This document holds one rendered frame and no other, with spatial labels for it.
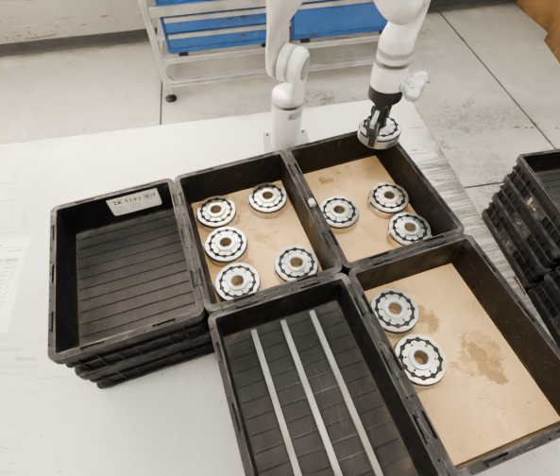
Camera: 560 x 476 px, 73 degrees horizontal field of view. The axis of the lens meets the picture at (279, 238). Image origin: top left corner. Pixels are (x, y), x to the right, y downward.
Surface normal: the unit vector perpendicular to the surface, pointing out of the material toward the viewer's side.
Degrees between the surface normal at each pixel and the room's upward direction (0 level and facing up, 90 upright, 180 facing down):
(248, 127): 0
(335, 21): 90
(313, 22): 90
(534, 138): 0
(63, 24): 90
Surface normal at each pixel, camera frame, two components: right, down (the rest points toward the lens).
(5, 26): 0.15, 0.81
